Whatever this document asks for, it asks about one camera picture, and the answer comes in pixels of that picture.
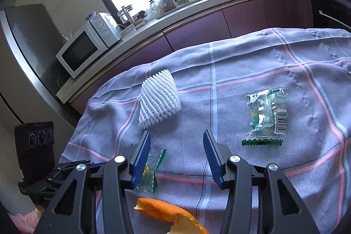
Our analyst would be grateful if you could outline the small green candy wrapper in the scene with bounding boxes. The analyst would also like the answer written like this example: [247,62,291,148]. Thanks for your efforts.
[137,149,167,194]

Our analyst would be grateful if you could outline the purple plaid tablecloth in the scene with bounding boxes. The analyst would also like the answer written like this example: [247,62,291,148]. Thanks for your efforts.
[60,28,350,233]

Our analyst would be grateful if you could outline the silver refrigerator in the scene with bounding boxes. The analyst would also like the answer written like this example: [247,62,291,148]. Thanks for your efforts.
[1,4,79,132]

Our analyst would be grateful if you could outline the white microwave oven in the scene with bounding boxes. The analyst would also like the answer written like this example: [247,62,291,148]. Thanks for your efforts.
[56,11,123,78]

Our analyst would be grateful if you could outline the small white foam net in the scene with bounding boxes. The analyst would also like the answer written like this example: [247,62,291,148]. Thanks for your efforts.
[139,70,181,129]

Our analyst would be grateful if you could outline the clear green plastic wrapper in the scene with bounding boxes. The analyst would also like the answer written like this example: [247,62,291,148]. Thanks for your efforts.
[242,86,288,147]

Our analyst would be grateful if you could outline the purple lower cabinets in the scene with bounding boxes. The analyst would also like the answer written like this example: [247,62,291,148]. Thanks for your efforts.
[69,0,313,113]

